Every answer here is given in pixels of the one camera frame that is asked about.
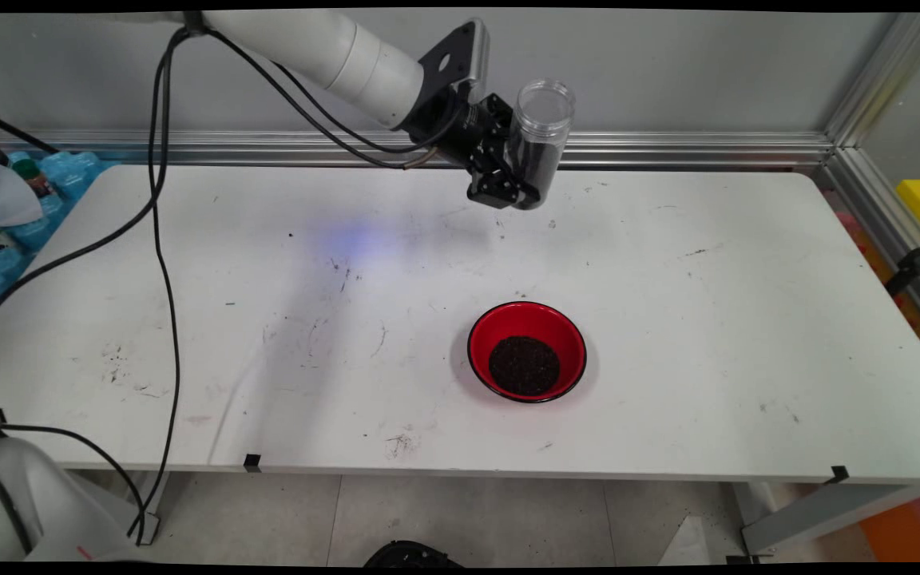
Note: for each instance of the aluminium frame post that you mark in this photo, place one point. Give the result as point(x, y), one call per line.
point(883, 76)

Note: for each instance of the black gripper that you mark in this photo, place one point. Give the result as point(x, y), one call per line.
point(448, 128)

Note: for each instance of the small black table clip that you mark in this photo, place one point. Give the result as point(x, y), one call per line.
point(252, 461)
point(839, 474)

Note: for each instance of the blue plastic bags pile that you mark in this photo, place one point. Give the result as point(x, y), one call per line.
point(69, 172)

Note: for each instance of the clear plastic jar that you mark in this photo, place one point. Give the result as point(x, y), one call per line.
point(544, 108)

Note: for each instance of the black round floor object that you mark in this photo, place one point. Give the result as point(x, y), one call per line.
point(412, 555)

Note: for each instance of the long aluminium frame rail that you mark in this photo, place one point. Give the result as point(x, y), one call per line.
point(668, 148)

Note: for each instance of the green capped bottle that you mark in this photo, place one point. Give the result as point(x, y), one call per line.
point(29, 172)

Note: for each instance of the black stand rod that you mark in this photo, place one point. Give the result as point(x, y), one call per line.
point(917, 259)

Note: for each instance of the thin black rod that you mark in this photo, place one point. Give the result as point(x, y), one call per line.
point(13, 130)

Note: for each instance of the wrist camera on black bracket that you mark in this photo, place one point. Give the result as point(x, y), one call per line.
point(448, 60)

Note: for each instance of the red bowl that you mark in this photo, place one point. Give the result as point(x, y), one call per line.
point(508, 319)

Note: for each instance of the grey metal table leg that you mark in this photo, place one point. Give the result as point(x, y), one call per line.
point(144, 503)
point(819, 511)

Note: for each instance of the orange box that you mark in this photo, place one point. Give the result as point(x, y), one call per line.
point(907, 527)

